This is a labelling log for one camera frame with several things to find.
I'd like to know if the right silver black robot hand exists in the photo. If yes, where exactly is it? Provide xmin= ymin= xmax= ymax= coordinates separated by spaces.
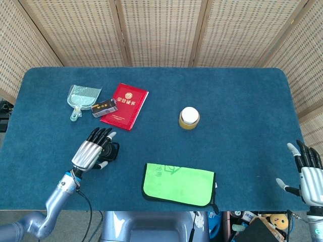
xmin=276 ymin=140 xmax=323 ymax=209

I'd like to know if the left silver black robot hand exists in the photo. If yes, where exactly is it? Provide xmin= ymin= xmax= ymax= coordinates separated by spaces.
xmin=71 ymin=127 xmax=117 ymax=173

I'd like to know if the small black object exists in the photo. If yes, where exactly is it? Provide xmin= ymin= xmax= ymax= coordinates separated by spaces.
xmin=97 ymin=141 xmax=121 ymax=163

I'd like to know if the small black cardboard box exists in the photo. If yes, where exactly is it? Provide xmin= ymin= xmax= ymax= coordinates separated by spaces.
xmin=91 ymin=99 xmax=119 ymax=118

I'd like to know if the yellow smiley plush toy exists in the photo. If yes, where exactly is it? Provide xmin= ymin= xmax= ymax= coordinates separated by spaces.
xmin=268 ymin=213 xmax=289 ymax=230

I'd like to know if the clear green plastic dustpan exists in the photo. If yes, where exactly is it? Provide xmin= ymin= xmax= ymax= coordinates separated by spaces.
xmin=67 ymin=84 xmax=102 ymax=124

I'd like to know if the red certificate book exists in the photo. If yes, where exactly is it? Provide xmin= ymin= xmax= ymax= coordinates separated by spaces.
xmin=100 ymin=83 xmax=149 ymax=132

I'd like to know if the black flat case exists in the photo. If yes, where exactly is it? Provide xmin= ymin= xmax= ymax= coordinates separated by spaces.
xmin=234 ymin=218 xmax=279 ymax=242

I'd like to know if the dark equipment beside table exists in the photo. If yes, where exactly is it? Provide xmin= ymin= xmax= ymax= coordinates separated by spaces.
xmin=0 ymin=99 xmax=12 ymax=132

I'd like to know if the blue carpet table cover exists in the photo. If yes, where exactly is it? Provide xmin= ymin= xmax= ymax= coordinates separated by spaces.
xmin=0 ymin=67 xmax=310 ymax=213

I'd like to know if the green microfiber cloth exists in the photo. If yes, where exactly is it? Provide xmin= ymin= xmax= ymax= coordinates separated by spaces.
xmin=141 ymin=162 xmax=220 ymax=215

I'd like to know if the silver robot torso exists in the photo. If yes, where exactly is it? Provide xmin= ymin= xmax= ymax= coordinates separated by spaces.
xmin=100 ymin=211 xmax=210 ymax=242

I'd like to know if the yellow packing tape roll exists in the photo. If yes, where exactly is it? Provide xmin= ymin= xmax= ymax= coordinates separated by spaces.
xmin=178 ymin=108 xmax=201 ymax=131

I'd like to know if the blue plastic bag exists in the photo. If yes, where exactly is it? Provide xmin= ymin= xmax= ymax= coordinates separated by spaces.
xmin=207 ymin=211 xmax=224 ymax=239

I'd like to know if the woven bamboo folding screen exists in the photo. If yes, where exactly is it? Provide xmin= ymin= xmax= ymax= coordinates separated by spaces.
xmin=0 ymin=0 xmax=323 ymax=152

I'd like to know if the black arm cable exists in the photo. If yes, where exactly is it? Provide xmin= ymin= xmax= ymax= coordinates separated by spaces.
xmin=75 ymin=188 xmax=93 ymax=242

